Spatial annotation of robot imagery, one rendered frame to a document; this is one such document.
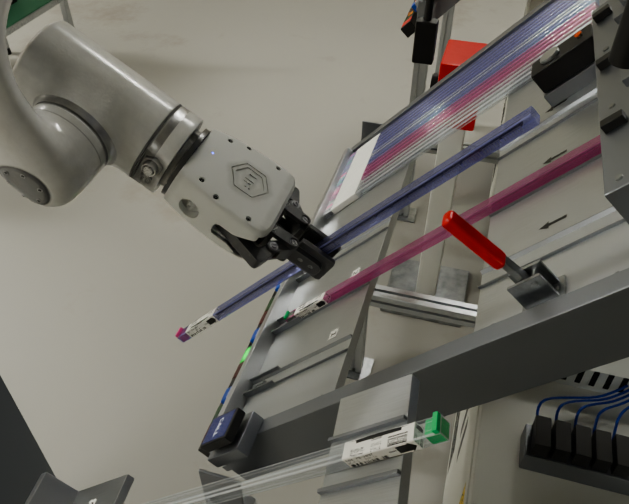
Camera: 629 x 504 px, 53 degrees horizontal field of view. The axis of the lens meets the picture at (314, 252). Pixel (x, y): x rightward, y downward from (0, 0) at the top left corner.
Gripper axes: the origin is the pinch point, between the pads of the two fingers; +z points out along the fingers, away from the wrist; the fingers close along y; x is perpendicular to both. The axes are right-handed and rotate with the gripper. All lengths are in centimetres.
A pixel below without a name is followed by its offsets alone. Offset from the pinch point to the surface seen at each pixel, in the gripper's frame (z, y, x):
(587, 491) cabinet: 50, 4, 11
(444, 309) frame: 48, 60, 48
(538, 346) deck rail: 15.3, -10.0, -15.0
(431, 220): 42, 94, 54
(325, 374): 9.9, -3.5, 11.0
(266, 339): 6.2, 8.1, 26.9
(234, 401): 5.8, -2.9, 26.8
